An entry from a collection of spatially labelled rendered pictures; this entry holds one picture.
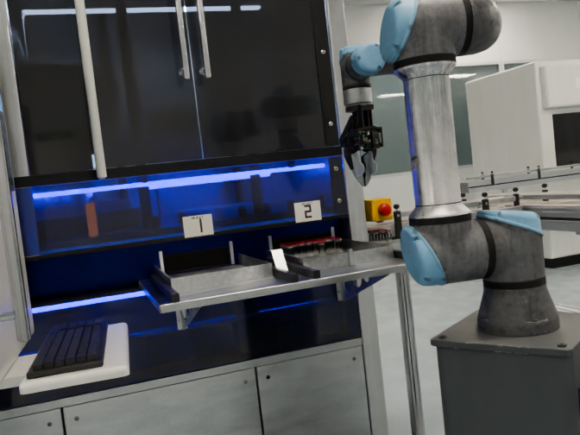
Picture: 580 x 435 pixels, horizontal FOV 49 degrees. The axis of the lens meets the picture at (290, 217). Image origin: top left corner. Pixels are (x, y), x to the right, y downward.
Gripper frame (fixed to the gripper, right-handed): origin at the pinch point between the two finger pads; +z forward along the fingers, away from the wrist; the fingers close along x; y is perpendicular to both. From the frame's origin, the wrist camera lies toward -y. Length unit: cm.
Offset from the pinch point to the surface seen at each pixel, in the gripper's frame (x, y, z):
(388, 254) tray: 4.4, 2.0, 20.2
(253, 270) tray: -33.0, -0.3, 19.2
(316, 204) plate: -4.0, -26.2, 5.9
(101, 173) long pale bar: -66, -19, -10
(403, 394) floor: 68, -122, 109
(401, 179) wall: 281, -486, 11
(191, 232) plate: -43, -26, 9
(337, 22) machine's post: 9, -26, -49
